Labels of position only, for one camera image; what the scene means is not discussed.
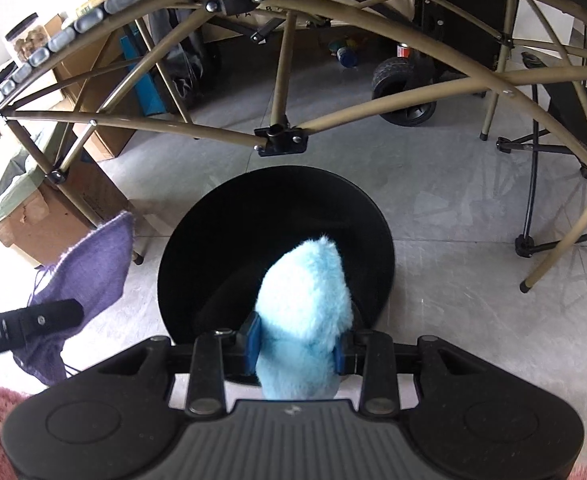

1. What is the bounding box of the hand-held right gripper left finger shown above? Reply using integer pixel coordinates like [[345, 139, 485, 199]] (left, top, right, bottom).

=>
[[96, 312, 261, 417]]

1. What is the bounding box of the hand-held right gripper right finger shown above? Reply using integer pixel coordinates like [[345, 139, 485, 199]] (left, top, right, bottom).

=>
[[334, 331, 480, 417]]

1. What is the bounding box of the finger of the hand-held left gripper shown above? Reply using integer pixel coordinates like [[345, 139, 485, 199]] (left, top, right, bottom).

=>
[[10, 298, 85, 348]]

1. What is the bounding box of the blue fluffy toy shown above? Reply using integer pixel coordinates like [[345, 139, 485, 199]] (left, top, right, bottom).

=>
[[253, 234, 355, 402]]

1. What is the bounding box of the purple knit pouch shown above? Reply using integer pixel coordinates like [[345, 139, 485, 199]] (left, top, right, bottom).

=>
[[12, 210, 135, 387]]

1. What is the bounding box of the black waste bin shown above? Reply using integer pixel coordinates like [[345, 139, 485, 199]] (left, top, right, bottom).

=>
[[157, 166, 397, 386]]

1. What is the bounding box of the brown cardboard box bin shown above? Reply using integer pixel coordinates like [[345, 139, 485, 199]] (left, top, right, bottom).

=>
[[0, 125, 135, 267]]

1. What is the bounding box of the olive folding table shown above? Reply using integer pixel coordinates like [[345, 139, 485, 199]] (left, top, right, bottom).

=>
[[0, 0, 587, 294]]

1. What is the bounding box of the large open cardboard box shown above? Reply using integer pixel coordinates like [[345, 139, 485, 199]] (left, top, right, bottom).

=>
[[53, 15, 141, 162]]

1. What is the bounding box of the blue flat box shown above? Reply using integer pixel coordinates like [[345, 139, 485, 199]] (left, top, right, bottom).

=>
[[120, 30, 167, 117]]

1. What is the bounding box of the clear jar of nuts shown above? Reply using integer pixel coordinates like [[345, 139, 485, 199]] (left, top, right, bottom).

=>
[[6, 12, 50, 64]]

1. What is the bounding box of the black wagon wheel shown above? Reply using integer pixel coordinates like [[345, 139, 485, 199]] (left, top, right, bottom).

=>
[[372, 56, 437, 126]]

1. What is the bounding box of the dark grey bag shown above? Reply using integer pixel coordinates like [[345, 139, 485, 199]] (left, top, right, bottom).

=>
[[146, 7, 222, 111]]

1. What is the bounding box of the black folding chair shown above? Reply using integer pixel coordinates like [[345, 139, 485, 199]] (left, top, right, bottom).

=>
[[496, 50, 587, 259]]

